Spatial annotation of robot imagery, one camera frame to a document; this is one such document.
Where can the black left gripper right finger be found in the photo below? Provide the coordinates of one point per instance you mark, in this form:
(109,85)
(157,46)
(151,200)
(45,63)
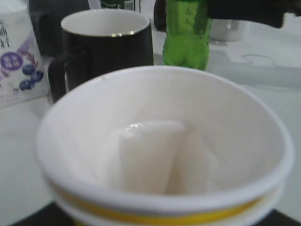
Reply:
(280,219)

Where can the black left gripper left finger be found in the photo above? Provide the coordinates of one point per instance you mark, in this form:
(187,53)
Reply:
(47,215)

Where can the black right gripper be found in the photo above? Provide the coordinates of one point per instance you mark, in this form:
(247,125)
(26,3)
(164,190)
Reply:
(267,12)

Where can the green Sprite bottle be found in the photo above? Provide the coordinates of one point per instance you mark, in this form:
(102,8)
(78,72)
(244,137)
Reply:
(187,34)

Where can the yellow paper cup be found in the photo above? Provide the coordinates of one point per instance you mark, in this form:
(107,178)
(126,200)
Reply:
(163,146)

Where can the cola bottle red label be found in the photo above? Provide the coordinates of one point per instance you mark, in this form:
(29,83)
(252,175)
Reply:
(159,15)

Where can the white blueberry yogurt carton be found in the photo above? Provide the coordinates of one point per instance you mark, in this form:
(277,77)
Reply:
(22,75)

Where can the clear water bottle green label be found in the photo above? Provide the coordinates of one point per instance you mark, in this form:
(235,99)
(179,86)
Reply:
(118,4)

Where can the black mug front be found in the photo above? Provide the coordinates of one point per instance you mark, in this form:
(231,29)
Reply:
(96,42)

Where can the dark grey mug rear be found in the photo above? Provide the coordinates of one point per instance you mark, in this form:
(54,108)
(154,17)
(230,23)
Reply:
(46,17)

